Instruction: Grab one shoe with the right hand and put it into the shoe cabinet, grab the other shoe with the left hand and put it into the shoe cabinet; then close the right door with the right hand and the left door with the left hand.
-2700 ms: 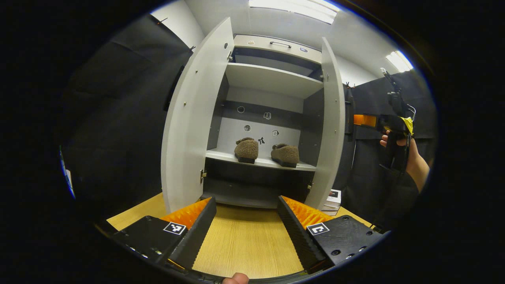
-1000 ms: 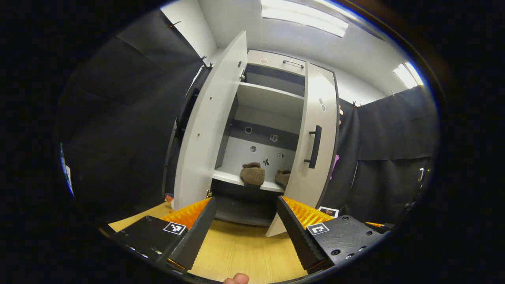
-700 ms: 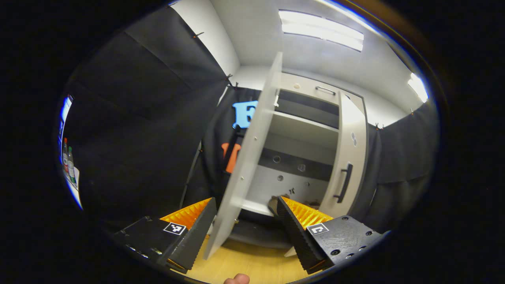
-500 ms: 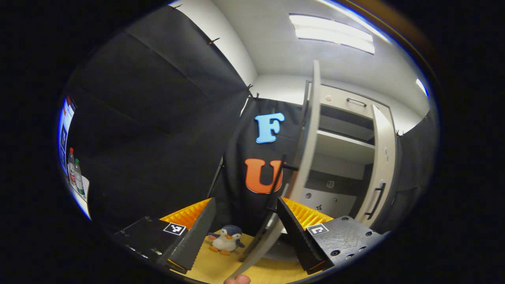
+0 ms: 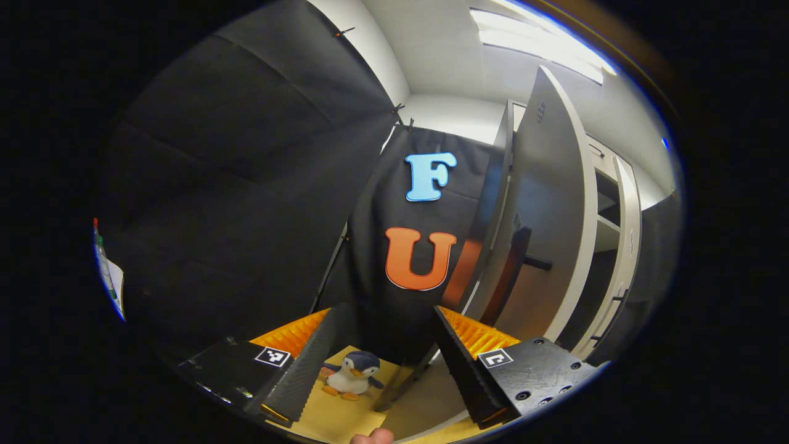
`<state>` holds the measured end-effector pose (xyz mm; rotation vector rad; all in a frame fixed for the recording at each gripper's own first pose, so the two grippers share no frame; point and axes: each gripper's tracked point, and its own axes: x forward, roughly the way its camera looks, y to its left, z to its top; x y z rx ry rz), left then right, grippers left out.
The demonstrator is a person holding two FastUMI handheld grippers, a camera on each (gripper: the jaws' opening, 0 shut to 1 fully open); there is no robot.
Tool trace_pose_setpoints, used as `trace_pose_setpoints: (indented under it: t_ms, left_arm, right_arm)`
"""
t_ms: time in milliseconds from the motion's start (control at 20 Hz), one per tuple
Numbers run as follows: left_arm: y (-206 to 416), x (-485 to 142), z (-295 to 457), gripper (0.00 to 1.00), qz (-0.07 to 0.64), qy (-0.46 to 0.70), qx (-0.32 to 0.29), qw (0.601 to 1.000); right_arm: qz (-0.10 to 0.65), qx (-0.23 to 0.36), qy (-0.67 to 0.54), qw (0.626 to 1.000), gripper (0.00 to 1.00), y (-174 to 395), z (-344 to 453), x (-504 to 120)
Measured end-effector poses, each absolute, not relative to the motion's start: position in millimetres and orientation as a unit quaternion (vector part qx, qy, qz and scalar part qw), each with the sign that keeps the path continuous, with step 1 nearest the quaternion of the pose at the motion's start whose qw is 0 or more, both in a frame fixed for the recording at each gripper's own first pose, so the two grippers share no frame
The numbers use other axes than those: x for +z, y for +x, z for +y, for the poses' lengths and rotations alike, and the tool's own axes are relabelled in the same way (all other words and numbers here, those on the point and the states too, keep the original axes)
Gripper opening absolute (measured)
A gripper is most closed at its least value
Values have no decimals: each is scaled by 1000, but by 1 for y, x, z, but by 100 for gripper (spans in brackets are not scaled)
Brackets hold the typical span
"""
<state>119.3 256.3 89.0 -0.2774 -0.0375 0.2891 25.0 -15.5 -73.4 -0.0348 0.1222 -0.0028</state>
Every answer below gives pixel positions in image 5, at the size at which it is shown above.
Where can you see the black backdrop cloth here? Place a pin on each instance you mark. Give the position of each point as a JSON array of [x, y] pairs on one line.
[[246, 185]]

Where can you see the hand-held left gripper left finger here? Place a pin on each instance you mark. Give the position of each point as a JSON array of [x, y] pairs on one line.
[[305, 376]]

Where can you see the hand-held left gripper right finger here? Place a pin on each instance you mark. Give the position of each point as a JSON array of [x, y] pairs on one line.
[[468, 376]]

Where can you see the white cabinet door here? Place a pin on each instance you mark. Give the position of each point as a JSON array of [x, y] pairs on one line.
[[555, 185], [630, 234]]

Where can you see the penguin plush toy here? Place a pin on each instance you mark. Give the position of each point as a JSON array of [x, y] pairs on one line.
[[354, 379]]

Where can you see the white shoe cabinet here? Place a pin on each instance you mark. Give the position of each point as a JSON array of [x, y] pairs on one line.
[[607, 225]]

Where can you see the large ceiling light panel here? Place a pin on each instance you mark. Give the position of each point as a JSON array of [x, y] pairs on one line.
[[536, 43]]

